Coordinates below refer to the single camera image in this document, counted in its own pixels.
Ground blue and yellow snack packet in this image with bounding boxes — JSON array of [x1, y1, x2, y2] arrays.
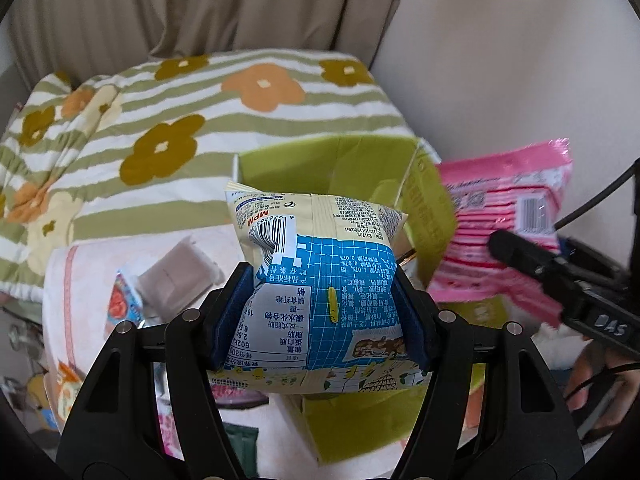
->
[[207, 181, 433, 395]]

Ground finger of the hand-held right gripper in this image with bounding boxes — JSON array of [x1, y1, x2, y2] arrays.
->
[[560, 237, 631, 291], [487, 230, 640, 358]]

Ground dark green snack packet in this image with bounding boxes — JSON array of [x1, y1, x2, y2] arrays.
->
[[222, 422, 258, 480]]

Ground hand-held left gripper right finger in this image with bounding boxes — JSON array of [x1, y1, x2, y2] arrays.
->
[[390, 270, 586, 480]]

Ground person's right hand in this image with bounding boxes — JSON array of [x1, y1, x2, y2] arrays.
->
[[565, 342, 621, 408]]

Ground pink printed snack packet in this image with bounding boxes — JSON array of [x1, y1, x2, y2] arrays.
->
[[157, 375, 186, 461]]

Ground orange and yellow snack packet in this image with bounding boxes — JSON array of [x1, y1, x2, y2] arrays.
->
[[45, 360, 86, 421]]

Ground red and blue snack packet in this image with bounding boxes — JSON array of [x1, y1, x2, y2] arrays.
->
[[102, 270, 151, 341]]

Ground pink towel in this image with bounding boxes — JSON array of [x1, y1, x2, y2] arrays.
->
[[42, 225, 501, 480]]

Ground green cardboard box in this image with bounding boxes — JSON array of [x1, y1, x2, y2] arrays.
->
[[232, 132, 516, 466]]

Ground beige curtain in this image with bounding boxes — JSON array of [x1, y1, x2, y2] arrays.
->
[[5, 0, 411, 91]]

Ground black cable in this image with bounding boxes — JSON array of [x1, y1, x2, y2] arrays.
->
[[555, 160, 640, 231]]

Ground floral striped blanket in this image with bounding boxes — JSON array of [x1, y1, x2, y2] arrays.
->
[[0, 50, 441, 301]]

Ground grey snack packet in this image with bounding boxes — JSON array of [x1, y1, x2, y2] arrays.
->
[[137, 235, 226, 321]]

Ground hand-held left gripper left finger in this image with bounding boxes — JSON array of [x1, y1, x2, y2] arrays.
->
[[56, 261, 261, 480]]

